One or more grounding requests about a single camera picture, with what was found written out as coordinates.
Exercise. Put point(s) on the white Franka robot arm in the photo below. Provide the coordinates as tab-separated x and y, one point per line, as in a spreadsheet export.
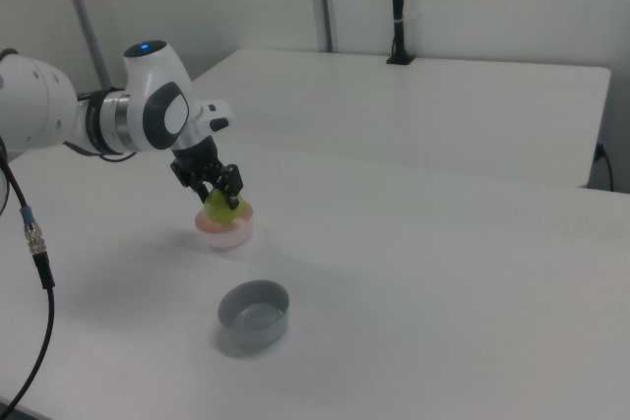
98	110

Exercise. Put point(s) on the slim grey metal frame post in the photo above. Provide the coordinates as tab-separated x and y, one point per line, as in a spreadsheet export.
83	12

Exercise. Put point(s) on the grey bowl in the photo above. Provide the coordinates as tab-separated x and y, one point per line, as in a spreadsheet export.
253	316

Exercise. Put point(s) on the green pear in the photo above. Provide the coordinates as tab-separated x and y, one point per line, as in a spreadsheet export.
220	211

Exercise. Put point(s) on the black pole with base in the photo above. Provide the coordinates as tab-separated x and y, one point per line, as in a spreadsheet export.
397	7

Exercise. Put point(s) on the white table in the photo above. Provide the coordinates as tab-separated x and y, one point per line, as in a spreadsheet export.
418	110

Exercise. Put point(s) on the pink bowl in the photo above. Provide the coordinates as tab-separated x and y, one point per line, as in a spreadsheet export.
226	235

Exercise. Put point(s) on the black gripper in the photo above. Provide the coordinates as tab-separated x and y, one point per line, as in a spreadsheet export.
199	159

